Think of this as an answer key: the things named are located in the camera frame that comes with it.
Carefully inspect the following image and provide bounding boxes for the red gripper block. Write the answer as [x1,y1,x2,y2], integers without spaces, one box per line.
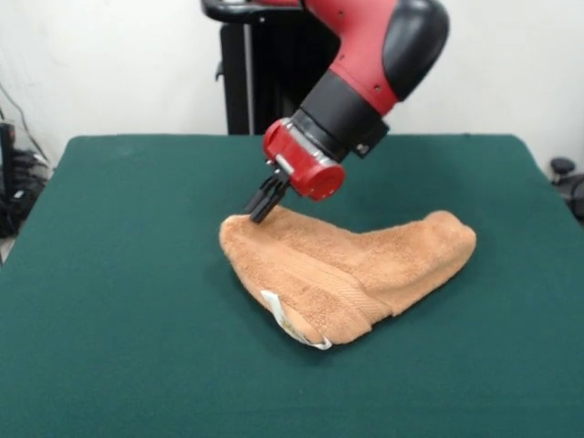
[245,119,346,224]

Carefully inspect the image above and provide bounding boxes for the tan terry towel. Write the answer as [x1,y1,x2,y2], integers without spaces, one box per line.
[218,208,478,351]

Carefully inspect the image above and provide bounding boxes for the dark green table cloth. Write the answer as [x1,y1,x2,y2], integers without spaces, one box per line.
[0,132,584,438]

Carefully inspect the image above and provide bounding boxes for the black equipment pile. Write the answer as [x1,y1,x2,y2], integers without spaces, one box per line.
[0,120,51,238]

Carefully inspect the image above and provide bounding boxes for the grey caster leg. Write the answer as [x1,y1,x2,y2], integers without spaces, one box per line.
[549,157,584,202]

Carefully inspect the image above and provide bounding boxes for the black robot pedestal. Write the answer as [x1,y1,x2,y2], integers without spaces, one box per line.
[200,0,329,136]

